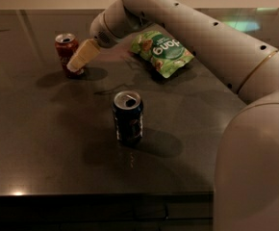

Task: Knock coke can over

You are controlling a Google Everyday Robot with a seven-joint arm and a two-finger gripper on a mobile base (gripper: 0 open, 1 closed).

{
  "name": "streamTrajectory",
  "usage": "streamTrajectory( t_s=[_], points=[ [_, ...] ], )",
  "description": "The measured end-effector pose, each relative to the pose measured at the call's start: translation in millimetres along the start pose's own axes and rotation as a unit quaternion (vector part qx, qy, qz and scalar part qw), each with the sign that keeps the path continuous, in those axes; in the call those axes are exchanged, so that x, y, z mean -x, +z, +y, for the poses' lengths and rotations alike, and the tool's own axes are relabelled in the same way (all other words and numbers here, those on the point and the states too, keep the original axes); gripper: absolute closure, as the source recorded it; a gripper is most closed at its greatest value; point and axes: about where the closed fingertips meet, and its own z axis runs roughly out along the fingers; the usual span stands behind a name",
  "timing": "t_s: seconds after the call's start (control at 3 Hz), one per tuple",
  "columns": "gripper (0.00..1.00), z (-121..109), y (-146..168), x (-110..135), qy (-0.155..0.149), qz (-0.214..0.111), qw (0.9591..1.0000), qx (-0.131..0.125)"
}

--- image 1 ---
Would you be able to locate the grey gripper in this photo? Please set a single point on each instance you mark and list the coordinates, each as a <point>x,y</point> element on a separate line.
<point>98,30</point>

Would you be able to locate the red Coca-Cola can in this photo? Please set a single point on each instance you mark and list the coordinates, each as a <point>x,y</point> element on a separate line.
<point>66,44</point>

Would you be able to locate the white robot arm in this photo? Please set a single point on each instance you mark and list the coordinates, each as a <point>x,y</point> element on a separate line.
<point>246,188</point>

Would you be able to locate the blue Pepsi can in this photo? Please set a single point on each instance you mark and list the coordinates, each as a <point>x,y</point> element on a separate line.
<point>128,113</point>

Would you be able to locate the green chip bag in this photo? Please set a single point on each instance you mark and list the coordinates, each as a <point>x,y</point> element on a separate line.
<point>166,54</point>

